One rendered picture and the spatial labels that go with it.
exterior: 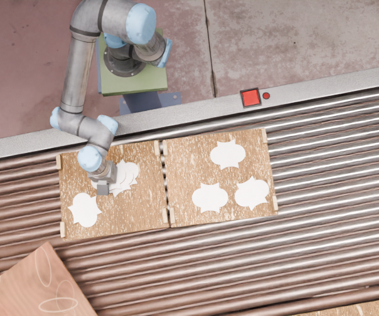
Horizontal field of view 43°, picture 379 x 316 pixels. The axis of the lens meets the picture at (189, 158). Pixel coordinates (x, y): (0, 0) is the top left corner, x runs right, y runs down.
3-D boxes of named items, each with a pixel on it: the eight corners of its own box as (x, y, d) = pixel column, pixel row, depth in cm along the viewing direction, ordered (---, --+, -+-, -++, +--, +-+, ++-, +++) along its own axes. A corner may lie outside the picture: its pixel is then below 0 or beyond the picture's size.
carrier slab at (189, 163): (162, 141, 195) (162, 140, 194) (264, 128, 194) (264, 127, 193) (171, 227, 186) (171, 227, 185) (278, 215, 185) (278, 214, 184)
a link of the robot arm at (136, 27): (142, 32, 197) (106, -13, 142) (177, 44, 195) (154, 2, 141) (132, 61, 197) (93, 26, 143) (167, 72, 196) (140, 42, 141)
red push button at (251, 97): (241, 93, 199) (241, 91, 198) (256, 90, 199) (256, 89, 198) (245, 106, 198) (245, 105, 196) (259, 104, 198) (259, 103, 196)
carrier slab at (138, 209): (58, 154, 196) (57, 153, 194) (159, 140, 195) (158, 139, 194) (63, 241, 187) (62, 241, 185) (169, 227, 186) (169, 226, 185)
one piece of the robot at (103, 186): (81, 189, 168) (92, 197, 183) (106, 189, 167) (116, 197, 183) (85, 155, 171) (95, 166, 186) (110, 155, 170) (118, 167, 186)
